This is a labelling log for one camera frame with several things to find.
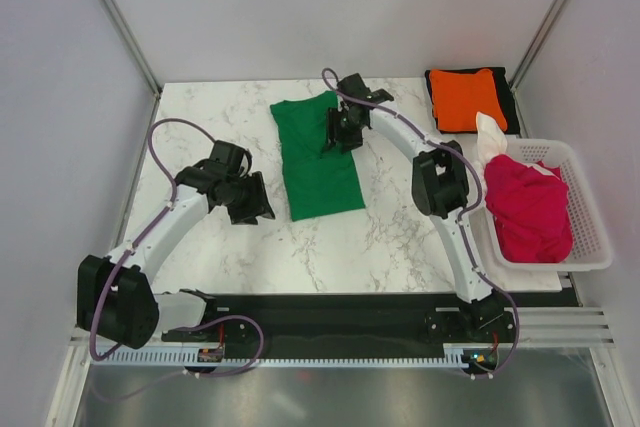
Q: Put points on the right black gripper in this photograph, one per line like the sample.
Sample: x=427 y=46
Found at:
x=334 y=133

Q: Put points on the green t shirt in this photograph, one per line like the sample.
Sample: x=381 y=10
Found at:
x=317 y=182

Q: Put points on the folded black t shirt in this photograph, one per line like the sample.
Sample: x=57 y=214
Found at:
x=505 y=96

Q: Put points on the aluminium frame post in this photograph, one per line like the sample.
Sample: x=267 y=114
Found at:
x=545 y=28
x=131 y=45

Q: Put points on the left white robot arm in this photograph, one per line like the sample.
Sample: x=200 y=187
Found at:
x=115 y=299

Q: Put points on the aluminium extrusion rail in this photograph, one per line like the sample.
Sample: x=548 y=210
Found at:
x=562 y=326

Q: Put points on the white slotted cable duct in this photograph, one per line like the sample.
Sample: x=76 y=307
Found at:
x=195 y=356

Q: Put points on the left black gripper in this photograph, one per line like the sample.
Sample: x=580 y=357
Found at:
x=258 y=204

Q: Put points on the right aluminium frame post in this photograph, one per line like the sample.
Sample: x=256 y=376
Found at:
x=545 y=28

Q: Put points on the white t shirt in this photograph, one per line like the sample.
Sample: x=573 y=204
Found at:
x=491 y=140

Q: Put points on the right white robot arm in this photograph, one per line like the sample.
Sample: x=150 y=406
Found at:
x=444 y=185

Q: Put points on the red t shirt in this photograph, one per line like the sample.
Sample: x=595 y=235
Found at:
x=529 y=204

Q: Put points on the folded orange t shirt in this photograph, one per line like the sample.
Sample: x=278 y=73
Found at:
x=457 y=98

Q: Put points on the left aluminium frame post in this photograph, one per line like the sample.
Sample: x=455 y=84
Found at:
x=131 y=45

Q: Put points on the white plastic basket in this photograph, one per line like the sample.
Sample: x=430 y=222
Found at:
x=591 y=248

